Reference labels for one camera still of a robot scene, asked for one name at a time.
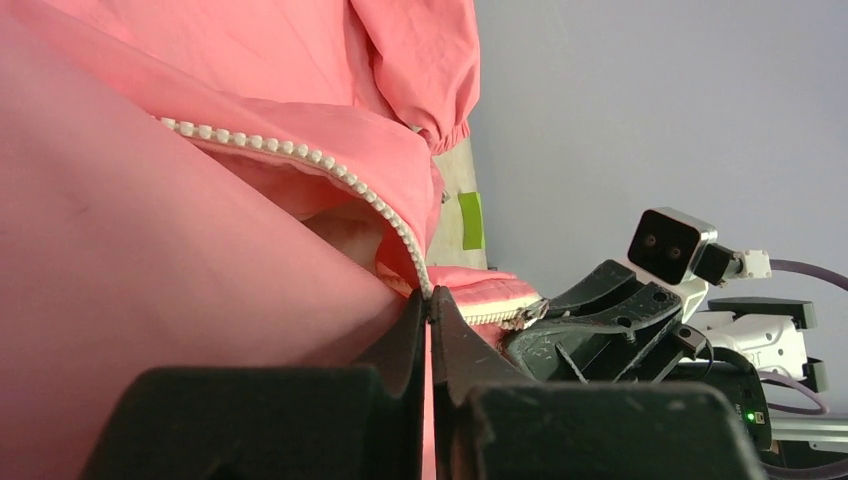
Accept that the aluminium frame rail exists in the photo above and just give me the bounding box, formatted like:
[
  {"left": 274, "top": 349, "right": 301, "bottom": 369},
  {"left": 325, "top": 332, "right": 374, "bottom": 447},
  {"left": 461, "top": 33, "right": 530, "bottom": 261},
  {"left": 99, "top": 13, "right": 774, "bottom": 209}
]
[{"left": 770, "top": 412, "right": 847, "bottom": 453}]

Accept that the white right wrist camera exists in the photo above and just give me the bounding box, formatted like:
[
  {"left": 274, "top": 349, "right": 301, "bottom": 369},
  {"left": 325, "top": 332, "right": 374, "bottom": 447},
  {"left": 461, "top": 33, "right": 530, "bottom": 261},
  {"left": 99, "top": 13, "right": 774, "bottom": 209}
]
[{"left": 623, "top": 207, "right": 772, "bottom": 323}]

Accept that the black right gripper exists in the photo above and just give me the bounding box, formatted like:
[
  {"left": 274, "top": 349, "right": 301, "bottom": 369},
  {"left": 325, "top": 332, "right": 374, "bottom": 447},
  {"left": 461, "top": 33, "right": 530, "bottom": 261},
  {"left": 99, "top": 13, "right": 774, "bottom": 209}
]
[{"left": 503, "top": 259, "right": 707, "bottom": 383}]

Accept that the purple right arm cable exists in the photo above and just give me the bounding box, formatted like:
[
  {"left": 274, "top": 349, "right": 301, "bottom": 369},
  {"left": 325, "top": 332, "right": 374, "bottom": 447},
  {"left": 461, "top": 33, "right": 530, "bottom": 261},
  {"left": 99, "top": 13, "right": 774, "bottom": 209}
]
[{"left": 755, "top": 258, "right": 848, "bottom": 419}]

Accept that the pink zip-up jacket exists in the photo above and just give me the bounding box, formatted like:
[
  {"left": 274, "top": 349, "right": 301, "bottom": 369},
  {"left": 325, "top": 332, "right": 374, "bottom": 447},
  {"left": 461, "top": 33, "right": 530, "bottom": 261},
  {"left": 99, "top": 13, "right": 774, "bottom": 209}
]
[{"left": 1, "top": 1, "right": 539, "bottom": 479}]

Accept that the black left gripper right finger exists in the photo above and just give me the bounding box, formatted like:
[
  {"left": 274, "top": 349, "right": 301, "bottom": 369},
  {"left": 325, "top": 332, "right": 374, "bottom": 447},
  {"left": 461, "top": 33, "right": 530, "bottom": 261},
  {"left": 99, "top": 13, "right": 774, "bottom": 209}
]
[{"left": 431, "top": 287, "right": 765, "bottom": 479}]

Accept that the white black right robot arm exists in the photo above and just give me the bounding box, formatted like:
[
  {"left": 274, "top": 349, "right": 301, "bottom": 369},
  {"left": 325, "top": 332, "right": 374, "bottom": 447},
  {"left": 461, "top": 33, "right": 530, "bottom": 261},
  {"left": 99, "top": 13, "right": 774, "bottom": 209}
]
[{"left": 501, "top": 260, "right": 825, "bottom": 451}]

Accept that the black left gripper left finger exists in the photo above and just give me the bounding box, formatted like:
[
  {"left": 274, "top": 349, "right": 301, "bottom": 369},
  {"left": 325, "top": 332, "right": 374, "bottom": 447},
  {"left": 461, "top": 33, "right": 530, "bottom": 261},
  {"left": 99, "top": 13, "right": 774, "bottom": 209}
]
[{"left": 81, "top": 292, "right": 426, "bottom": 479}]

